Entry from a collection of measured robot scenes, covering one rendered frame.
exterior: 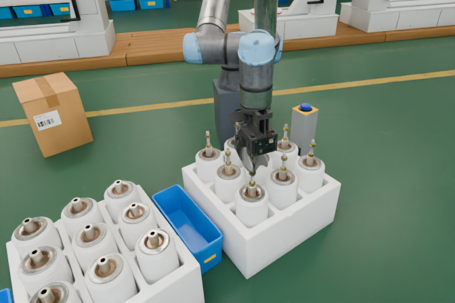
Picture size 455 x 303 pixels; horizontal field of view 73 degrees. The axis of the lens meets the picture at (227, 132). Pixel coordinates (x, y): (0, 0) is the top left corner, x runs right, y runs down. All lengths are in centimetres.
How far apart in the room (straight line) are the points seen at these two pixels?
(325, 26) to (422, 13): 99
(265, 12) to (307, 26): 190
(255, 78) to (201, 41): 18
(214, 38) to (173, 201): 66
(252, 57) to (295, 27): 238
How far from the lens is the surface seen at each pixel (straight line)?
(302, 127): 120
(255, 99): 68
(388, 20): 348
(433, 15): 378
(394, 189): 142
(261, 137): 71
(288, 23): 299
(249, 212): 89
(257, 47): 64
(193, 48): 77
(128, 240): 91
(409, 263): 118
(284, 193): 94
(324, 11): 318
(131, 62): 279
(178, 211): 122
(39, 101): 163
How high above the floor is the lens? 87
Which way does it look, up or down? 32 degrees down
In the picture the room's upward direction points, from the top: 2 degrees counter-clockwise
